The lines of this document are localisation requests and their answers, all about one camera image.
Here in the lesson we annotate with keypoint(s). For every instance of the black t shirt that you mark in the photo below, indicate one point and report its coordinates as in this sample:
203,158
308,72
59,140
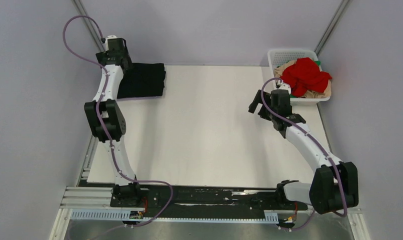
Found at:
144,80

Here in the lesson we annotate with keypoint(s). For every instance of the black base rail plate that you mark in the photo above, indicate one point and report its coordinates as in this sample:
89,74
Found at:
208,202

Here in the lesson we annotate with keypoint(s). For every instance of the aluminium frame rail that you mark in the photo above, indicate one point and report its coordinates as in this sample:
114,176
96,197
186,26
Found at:
86,198

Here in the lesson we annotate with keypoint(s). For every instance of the aluminium corner post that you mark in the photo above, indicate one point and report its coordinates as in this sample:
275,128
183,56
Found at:
337,16
89,23

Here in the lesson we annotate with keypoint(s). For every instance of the red t shirt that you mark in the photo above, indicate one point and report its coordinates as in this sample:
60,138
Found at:
304,78

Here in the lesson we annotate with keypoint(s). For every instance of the left aluminium corner post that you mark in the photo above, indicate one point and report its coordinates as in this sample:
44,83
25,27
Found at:
89,23

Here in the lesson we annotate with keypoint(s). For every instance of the folded purple t shirt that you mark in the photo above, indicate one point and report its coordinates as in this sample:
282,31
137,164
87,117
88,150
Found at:
139,98

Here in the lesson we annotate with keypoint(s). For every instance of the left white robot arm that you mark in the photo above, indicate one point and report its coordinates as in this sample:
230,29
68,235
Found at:
106,120

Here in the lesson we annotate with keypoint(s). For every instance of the beige t shirt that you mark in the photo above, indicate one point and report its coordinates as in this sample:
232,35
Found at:
315,94

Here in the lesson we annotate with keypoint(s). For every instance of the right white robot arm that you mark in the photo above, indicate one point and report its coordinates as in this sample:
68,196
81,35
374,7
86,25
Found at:
334,187

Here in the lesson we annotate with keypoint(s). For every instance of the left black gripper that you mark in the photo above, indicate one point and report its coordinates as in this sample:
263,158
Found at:
101,57

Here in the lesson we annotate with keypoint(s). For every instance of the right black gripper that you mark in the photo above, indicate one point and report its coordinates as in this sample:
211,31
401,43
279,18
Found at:
257,100

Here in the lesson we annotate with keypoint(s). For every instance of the right aluminium corner post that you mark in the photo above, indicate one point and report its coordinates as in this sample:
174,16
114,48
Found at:
337,16

